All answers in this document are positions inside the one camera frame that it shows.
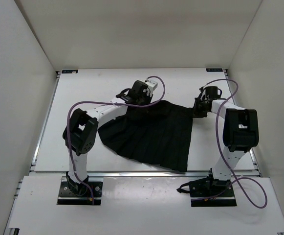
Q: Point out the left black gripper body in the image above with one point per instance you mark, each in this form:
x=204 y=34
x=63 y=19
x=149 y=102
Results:
x=146 y=99

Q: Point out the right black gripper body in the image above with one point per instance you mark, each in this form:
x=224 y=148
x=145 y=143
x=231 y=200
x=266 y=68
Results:
x=199 y=110

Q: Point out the black pleated skirt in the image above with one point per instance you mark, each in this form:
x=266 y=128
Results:
x=158 y=135

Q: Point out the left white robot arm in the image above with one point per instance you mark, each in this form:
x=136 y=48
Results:
x=80 y=131

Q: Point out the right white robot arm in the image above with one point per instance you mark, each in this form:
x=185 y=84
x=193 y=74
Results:
x=240 y=130

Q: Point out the right corner label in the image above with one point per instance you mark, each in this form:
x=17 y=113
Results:
x=214 y=69

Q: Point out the corner label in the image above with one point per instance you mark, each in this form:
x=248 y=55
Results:
x=214 y=69
x=69 y=71

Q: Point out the left corner label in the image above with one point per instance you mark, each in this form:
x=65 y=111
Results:
x=69 y=71

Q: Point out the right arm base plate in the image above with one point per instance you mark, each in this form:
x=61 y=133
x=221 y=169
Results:
x=204 y=194

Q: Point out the aluminium rail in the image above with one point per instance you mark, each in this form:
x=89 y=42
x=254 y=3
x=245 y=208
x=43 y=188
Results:
x=147 y=173

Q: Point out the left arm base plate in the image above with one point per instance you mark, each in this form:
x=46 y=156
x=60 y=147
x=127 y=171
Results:
x=69 y=196

